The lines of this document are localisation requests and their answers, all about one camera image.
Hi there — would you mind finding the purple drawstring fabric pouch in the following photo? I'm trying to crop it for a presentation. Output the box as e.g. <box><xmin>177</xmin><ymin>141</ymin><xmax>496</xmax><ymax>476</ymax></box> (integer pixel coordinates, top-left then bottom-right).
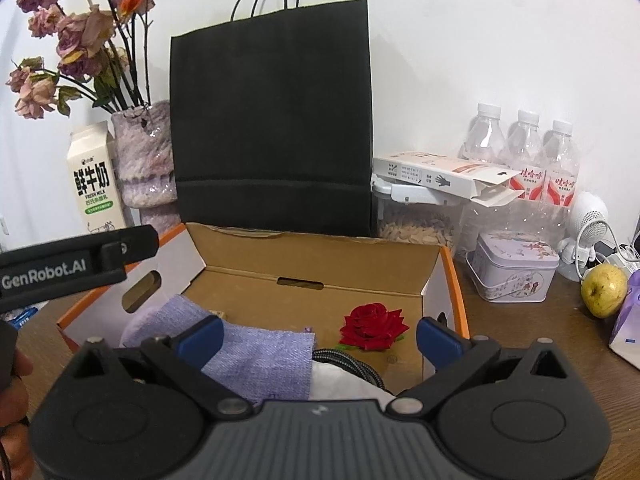
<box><xmin>120</xmin><ymin>295</ymin><xmax>316</xmax><ymax>404</ymax></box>

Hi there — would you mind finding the white paper bundle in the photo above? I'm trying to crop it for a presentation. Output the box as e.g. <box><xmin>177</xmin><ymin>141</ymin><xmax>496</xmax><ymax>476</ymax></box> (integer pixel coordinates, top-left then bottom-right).
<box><xmin>309</xmin><ymin>361</ymin><xmax>395</xmax><ymax>410</ymax></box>

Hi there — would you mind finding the person's left hand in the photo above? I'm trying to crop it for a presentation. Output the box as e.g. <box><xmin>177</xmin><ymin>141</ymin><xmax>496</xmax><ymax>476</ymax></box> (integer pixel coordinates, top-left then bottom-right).
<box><xmin>0</xmin><ymin>350</ymin><xmax>35</xmax><ymax>479</ymax></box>

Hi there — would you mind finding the red artificial rose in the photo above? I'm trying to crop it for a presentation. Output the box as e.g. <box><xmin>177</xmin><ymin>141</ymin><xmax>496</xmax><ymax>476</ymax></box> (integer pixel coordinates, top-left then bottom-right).
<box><xmin>335</xmin><ymin>302</ymin><xmax>409</xmax><ymax>352</ymax></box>

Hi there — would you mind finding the red orange cardboard box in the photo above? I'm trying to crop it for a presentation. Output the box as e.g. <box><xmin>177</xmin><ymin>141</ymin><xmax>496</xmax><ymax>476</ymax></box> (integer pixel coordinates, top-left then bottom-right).
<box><xmin>58</xmin><ymin>223</ymin><xmax>470</xmax><ymax>392</ymax></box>

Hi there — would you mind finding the white floral tin box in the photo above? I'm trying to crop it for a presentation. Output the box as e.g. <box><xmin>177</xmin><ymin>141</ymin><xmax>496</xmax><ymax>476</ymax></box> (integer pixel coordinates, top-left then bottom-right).
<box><xmin>464</xmin><ymin>232</ymin><xmax>560</xmax><ymax>304</ymax></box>

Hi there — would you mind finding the white green milk carton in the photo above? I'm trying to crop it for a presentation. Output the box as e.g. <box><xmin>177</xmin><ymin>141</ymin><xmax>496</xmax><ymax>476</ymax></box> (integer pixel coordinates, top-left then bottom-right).
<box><xmin>66</xmin><ymin>122</ymin><xmax>129</xmax><ymax>234</ymax></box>

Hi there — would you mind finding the clear plastic food container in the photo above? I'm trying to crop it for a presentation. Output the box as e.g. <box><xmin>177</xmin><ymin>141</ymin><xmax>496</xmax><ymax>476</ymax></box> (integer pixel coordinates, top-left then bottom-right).
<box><xmin>371</xmin><ymin>174</ymin><xmax>463</xmax><ymax>252</ymax></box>

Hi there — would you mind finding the white flat carton box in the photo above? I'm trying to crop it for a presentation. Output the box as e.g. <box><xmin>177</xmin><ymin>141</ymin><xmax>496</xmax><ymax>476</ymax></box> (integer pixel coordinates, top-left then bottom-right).
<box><xmin>372</xmin><ymin>152</ymin><xmax>525</xmax><ymax>207</ymax></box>

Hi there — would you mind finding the yellow green apple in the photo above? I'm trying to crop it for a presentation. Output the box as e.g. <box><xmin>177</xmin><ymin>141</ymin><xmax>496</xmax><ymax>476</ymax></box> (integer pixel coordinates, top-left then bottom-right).
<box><xmin>580</xmin><ymin>263</ymin><xmax>628</xmax><ymax>318</ymax></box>

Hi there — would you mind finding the purple white ceramic vase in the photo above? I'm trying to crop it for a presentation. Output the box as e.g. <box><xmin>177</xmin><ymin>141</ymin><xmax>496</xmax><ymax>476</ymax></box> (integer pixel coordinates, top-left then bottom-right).
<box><xmin>112</xmin><ymin>101</ymin><xmax>181</xmax><ymax>235</ymax></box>

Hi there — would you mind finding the purple tissue pack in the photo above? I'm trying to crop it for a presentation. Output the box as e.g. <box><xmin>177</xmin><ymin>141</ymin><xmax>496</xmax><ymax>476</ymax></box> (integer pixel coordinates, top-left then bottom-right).
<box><xmin>608</xmin><ymin>270</ymin><xmax>640</xmax><ymax>370</ymax></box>

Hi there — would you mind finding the small white round fan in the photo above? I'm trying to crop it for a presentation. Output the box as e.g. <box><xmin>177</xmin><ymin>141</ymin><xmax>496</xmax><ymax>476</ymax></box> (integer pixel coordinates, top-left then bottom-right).
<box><xmin>556</xmin><ymin>191</ymin><xmax>608</xmax><ymax>283</ymax></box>

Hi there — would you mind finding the left clear water bottle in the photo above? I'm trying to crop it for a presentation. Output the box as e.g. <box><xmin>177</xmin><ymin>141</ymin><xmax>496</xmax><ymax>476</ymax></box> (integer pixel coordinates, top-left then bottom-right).
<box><xmin>459</xmin><ymin>103</ymin><xmax>506</xmax><ymax>165</ymax></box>

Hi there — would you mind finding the clear water bottle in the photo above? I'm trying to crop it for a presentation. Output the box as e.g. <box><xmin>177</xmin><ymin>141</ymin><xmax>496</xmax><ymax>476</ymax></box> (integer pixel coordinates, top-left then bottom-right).
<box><xmin>500</xmin><ymin>110</ymin><xmax>546</xmax><ymax>202</ymax></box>
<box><xmin>459</xmin><ymin>103</ymin><xmax>506</xmax><ymax>165</ymax></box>
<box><xmin>540</xmin><ymin>120</ymin><xmax>580</xmax><ymax>245</ymax></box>

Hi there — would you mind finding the middle clear water bottle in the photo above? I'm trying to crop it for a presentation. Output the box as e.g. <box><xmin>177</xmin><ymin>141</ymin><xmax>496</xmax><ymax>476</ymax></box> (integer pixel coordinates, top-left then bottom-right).
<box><xmin>500</xmin><ymin>110</ymin><xmax>546</xmax><ymax>202</ymax></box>

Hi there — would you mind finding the right clear water bottle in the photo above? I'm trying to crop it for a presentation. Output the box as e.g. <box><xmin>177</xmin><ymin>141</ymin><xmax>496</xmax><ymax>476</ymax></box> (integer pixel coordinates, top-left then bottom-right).
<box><xmin>540</xmin><ymin>120</ymin><xmax>580</xmax><ymax>245</ymax></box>

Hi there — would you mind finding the dried pink rose bouquet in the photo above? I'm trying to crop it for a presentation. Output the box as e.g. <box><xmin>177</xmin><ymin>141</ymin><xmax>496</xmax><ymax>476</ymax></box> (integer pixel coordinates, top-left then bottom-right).
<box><xmin>6</xmin><ymin>0</ymin><xmax>155</xmax><ymax>120</ymax></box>

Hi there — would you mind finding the black paper shopping bag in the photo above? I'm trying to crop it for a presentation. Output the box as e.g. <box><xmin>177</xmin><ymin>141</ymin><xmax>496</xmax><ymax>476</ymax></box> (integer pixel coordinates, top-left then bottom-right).
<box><xmin>169</xmin><ymin>0</ymin><xmax>374</xmax><ymax>236</ymax></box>

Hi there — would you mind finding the black braided cable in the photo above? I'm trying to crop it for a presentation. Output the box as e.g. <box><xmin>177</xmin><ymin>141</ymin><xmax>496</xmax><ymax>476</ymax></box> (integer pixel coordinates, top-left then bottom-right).
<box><xmin>312</xmin><ymin>348</ymin><xmax>386</xmax><ymax>391</ymax></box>

